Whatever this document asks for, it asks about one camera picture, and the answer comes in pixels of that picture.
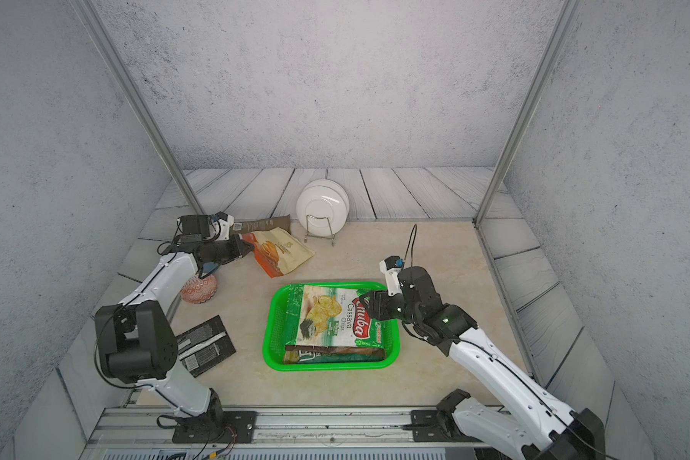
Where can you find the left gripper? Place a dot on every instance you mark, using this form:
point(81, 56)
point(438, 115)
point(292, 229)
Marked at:
point(237, 251)

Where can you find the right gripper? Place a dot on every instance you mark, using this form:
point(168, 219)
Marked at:
point(379, 301)

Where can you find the cassava chips bag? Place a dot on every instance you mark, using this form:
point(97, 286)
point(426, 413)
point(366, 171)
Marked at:
point(277, 252)

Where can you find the green white acefood bag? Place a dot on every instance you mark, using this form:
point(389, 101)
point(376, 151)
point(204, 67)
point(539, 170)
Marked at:
point(329, 317)

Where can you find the black snack bag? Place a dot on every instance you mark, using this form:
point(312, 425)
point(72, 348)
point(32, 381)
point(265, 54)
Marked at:
point(205, 346)

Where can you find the brown chips bag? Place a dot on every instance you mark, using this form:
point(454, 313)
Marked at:
point(364, 351)

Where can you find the green Real chips bag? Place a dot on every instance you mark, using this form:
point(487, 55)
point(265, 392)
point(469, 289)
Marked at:
point(311, 357)

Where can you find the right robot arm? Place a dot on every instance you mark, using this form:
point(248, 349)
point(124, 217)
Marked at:
point(536, 425)

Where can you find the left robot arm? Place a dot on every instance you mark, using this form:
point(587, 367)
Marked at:
point(136, 347)

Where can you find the green plastic basket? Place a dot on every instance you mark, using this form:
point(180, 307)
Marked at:
point(274, 346)

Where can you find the blue bowl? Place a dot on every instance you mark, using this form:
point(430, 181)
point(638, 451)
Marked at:
point(207, 269)

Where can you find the red patterned bowl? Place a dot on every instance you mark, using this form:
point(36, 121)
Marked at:
point(199, 290)

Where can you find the olive brown Lerna bag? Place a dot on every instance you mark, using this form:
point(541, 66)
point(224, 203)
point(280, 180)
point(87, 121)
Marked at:
point(249, 226)

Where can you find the white plate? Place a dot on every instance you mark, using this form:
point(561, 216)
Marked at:
point(324, 198)

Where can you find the wire plate stand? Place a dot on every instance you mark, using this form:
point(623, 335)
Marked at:
point(319, 227)

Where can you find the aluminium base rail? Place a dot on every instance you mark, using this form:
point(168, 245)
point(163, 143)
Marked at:
point(312, 433)

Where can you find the metal corner post left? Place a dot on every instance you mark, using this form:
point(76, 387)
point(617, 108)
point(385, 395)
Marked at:
point(89, 17)

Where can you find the metal corner post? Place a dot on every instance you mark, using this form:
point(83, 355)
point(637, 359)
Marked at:
point(89, 17)
point(543, 72)

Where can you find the metal corner post right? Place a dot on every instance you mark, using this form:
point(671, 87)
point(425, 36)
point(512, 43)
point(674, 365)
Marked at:
point(543, 72)

